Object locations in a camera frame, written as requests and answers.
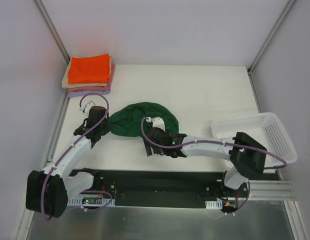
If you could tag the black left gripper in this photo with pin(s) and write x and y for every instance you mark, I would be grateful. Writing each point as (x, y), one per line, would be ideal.
(102, 127)

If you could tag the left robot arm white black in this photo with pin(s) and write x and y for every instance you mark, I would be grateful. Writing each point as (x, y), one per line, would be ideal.
(49, 190)

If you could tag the left white cable duct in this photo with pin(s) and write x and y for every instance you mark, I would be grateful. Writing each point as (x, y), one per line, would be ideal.
(90, 201)

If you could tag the folded beige t-shirt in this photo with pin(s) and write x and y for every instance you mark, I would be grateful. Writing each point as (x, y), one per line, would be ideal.
(66, 81)

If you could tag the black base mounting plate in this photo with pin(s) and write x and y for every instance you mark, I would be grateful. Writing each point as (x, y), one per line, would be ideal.
(160, 189)

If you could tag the left aluminium corner post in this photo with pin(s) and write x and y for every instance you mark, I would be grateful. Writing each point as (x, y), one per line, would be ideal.
(52, 29)

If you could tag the folded orange t-shirt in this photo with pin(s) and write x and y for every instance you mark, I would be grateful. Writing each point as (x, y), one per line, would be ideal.
(88, 68)

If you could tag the folded pink t-shirt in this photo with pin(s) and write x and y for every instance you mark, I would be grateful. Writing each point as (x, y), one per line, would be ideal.
(96, 88)

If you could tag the white plastic perforated basket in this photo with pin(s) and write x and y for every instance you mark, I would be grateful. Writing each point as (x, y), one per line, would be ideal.
(265, 128)

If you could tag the dark green t-shirt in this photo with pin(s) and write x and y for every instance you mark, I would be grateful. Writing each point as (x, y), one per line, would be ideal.
(127, 121)

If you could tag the right aluminium corner post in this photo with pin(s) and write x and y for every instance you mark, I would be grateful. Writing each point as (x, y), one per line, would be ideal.
(289, 5)

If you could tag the aluminium corner post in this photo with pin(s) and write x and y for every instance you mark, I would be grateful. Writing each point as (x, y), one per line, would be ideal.
(289, 5)
(52, 29)

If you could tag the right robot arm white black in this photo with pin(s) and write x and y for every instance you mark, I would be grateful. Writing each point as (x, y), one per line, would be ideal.
(246, 154)

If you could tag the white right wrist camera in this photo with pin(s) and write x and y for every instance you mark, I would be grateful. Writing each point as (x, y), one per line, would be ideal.
(156, 122)

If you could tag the white cable duct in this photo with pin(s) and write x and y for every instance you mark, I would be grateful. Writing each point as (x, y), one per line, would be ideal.
(90, 201)
(214, 205)

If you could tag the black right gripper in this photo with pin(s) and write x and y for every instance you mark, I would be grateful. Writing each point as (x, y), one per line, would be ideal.
(153, 146)

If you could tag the folded lavender t-shirt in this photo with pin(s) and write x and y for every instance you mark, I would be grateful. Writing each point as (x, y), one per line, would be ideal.
(82, 93)

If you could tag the right white cable duct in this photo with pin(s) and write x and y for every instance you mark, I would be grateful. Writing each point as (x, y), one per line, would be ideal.
(214, 205)

